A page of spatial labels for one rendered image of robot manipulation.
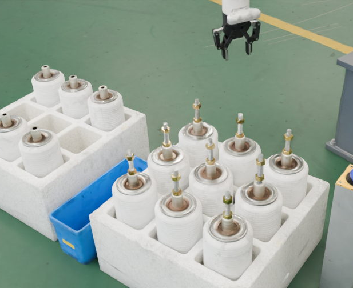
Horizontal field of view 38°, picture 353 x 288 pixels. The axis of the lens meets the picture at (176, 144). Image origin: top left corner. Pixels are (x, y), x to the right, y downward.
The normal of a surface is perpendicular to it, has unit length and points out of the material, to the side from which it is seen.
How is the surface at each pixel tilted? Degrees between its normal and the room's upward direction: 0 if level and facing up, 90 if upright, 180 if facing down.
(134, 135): 90
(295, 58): 0
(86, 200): 88
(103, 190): 88
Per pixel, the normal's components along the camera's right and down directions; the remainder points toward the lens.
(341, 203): -0.61, 0.49
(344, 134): -0.80, 0.38
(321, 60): -0.06, -0.81
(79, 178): 0.79, 0.32
